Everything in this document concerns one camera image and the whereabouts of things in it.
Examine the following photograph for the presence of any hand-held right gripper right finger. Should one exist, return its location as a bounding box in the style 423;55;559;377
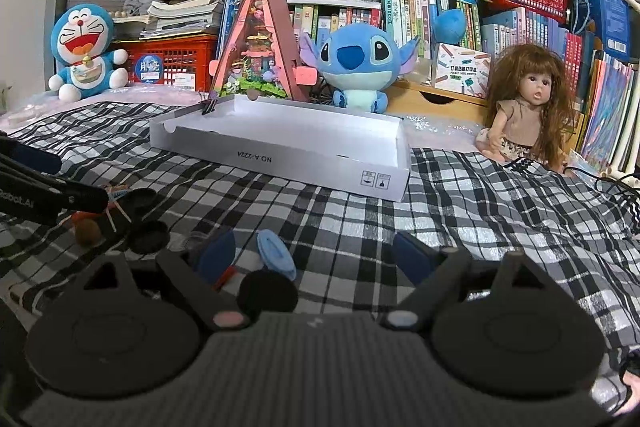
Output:
377;231;543;334

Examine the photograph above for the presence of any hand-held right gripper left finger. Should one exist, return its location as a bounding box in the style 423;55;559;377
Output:
80;228;252;334

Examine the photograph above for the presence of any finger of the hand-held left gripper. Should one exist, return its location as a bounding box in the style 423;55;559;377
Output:
50;179;109;216
0;134;62;178

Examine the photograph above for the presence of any red plastic pen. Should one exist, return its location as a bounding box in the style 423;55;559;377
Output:
212;266;239;294

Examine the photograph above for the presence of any light blue plastic lid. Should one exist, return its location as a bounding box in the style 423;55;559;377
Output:
256;229;297;281

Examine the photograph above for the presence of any white cardboard box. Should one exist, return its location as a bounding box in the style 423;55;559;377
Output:
149;93;412;202

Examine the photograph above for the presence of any small brown orange toy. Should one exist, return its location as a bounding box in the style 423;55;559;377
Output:
72;213;107;246

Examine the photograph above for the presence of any small colourful stick toy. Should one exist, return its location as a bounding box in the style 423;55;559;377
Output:
102;185;132;234

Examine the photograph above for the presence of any black white plaid blanket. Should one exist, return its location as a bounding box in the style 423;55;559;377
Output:
0;99;640;360

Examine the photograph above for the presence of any blue cat robot plush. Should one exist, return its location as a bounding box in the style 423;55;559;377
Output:
48;3;130;103

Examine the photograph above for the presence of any wooden drawer organizer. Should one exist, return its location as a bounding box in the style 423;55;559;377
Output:
382;77;589;154

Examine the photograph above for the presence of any red plastic crate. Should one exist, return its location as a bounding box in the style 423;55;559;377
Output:
111;34;221;93

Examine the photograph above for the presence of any grey cloth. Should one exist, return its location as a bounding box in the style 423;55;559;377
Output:
122;0;161;16

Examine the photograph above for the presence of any label printer box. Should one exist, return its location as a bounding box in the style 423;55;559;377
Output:
432;42;494;100

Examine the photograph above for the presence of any brown-haired baby doll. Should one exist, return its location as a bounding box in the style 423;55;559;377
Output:
474;44;581;176

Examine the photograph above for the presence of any blue alien plush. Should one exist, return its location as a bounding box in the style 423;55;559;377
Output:
298;22;421;116

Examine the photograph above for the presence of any pink triangular toy house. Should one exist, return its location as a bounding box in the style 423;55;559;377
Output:
209;0;319;104

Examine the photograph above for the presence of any row of tall children's books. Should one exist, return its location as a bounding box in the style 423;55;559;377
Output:
379;0;484;58

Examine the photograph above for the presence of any row of thin colourful booklets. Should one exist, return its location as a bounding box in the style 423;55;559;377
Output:
579;48;640;174

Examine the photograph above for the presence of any row of small shelf books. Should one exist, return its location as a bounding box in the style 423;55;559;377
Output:
286;3;384;58

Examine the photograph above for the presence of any set of pastel books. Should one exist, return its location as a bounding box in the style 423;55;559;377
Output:
481;7;597;75

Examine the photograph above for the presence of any blue gift bag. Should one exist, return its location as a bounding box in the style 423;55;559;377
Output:
567;0;632;63

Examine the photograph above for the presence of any black cable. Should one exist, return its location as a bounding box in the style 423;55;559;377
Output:
562;164;640;239

